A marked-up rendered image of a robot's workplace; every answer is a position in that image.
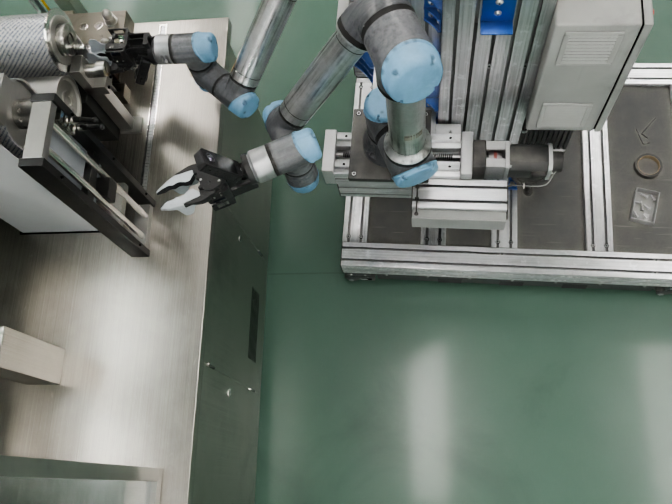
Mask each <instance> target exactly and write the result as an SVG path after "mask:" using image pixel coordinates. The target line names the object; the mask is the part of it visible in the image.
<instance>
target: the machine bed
mask: <svg viewBox="0 0 672 504"><path fill-rule="evenodd" d="M164 24H167V29H166V34H178V33H193V32H198V31H199V32H211V33H213V34H214V35H215V37H216V39H217V44H218V51H219V63H218V64H220V65H221V66H222V67H223V68H224V69H226V70H227V71H228V68H229V55H230V43H231V31H232V24H231V22H230V20H229V17H224V18H209V19H193V20H178V21H162V22H147V23H135V25H134V33H141V32H149V33H150V34H151V36H156V35H157V34H159V28H160V25H164ZM136 68H138V64H137V67H135V68H134V69H133V70H128V71H125V72H124V73H122V75H121V82H120V83H125V84H126V85H127V87H128V88H129V89H130V99H129V104H123V105H124V107H125V108H126V109H127V110H128V112H129V113H130V114H131V116H142V117H143V126H142V133H137V134H121V133H120V135H119V140H118V141H100V142H101V143H102V144H103V145H104V146H105V147H106V148H107V149H108V150H109V151H110V152H111V153H112V155H113V156H114V157H115V158H116V159H117V160H118V161H119V162H120V163H121V164H122V165H123V166H124V167H125V169H126V170H127V171H128V172H129V173H130V174H131V175H132V176H133V177H134V178H135V179H136V180H137V182H138V183H139V184H140V182H141V173H142V165H143V157H144V149H145V141H146V133H147V125H148V117H149V109H150V101H151V93H152V85H153V77H154V69H155V65H153V64H152V63H151V65H150V69H149V72H148V78H147V82H146V81H145V84H144V85H140V84H136V83H135V79H134V76H135V75H134V73H135V71H136ZM120 83H112V84H120ZM224 116H225V106H224V105H223V104H222V103H221V102H220V101H219V100H218V99H216V98H215V97H214V96H213V95H212V94H210V93H209V92H204V91H202V90H201V89H200V88H199V86H197V84H196V83H195V81H194V79H193V77H190V71H189V69H188V67H187V66H186V64H168V65H162V71H161V79H160V87H159V96H158V104H157V112H156V121H155V129H154V137H153V146H152V154H151V162H150V171H149V179H148V187H147V190H146V191H147V192H148V193H149V194H150V196H151V197H152V198H153V199H154V200H155V201H156V204H155V207H153V213H152V222H151V230H150V239H149V248H148V249H149V250H150V256H149V257H131V256H130V255H128V254H127V253H126V252H125V251H123V250H122V249H121V248H120V247H118V246H117V245H116V244H114V243H113V242H112V241H111V240H109V239H108V238H107V237H106V236H104V235H103V234H102V233H68V234H30V235H20V231H19V230H18V229H16V228H15V227H13V226H12V225H10V224H9V223H7V222H5V221H4V220H2V219H1V218H0V326H6V327H9V328H11V329H14V330H17V331H19V332H22V333H24V334H27V335H29V336H32V337H34V338H37V339H40V340H42V341H45V342H47V343H50V344H52V345H55V346H57V347H60V348H63V349H65V355H64V362H63V369H62V375H61V382H60V385H27V384H23V383H19V382H15V381H12V380H8V379H4V378H0V455H7V456H19V457H32V458H44V459H56V460H68V461H80V462H93V463H105V464H117V465H129V466H141V467H154V468H163V476H162V486H161V496H160V504H192V503H193V491H194V479H195V467H196V455H197V443H198V431H199V419H200V406H201V394H202V382H203V370H204V358H205V346H206V334H207V322H208V310H209V298H210V285H211V273H212V261H213V249H214V237H215V225H216V213H217V211H214V209H213V208H212V206H211V205H214V204H216V203H214V204H209V202H207V203H205V204H200V205H196V206H195V211H194V213H193V214H191V215H185V214H183V213H181V212H180V211H178V210H174V211H162V210H161V209H160V207H161V206H162V205H163V204H164V203H165V202H166V201H170V200H173V199H174V198H175V197H179V196H182V195H184V194H179V193H177V192H175V191H174V190H169V191H168V192H166V193H163V194H160V195H157V194H156V192H157V191H158V190H159V189H160V187H161V186H163V185H164V184H165V183H166V182H167V181H168V180H169V179H170V178H172V177H173V176H175V174H176V173H178V172H179V171H181V170H183V169H184V168H186V167H187V166H190V165H192V164H196V162H195V159H194V156H193V155H194V154H195V153H196V152H197V151H198V150H200V149H201V148H203V149H205V150H208V151H211V152H214V153H216V154H219V155H221V152H222V140H223V128H224Z"/></svg>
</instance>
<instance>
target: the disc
mask: <svg viewBox="0 0 672 504"><path fill-rule="evenodd" d="M55 15H62V16H63V17H64V18H65V19H66V20H67V21H68V22H69V24H70V25H71V26H72V27H73V25H72V23H71V21H70V19H69V17H68V16H67V14H66V13H65V12H64V11H63V10H62V9H60V8H57V7H55V8H51V9H50V10H49V11H48V13H47V15H46V17H45V21H44V38H45V44H46V48H47V51H48V54H49V56H50V58H51V60H52V62H53V63H54V65H55V66H56V67H57V68H58V69H59V70H60V71H62V72H70V67H71V64H70V65H63V64H62V63H60V62H59V60H58V59H57V58H56V56H55V54H54V52H53V49H52V46H51V42H50V23H51V20H52V18H53V17H54V16H55ZM73 29H74V27H73Z"/></svg>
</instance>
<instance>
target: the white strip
mask: <svg viewBox="0 0 672 504"><path fill-rule="evenodd" d="M18 163H19V159H18V158H17V157H15V156H14V155H13V154H12V153H10V152H9V151H8V150H7V149H6V148H4V147H3V146H2V145H1V144H0V218H1V219H2V220H4V221H5V222H7V223H9V224H10V225H12V226H13V227H15V228H16V229H18V230H19V231H20V235H30V234H68V233H101V232H99V231H98V230H97V229H96V228H94V227H93V226H92V225H91V224H89V223H88V222H87V221H86V220H84V219H83V218H82V217H81V216H79V215H78V214H77V213H76V212H74V211H73V210H72V209H71V208H69V207H68V206H67V205H66V204H64V203H63V202H62V201H61V200H59V199H58V198H57V197H56V196H54V195H53V194H52V193H51V192H49V191H48V190H47V189H46V188H44V187H43V186H42V185H41V184H39V183H38V182H37V181H36V180H34V179H33V178H32V177H30V176H29V175H28V174H27V173H25V172H24V171H23V170H22V169H20V168H19V167H18Z"/></svg>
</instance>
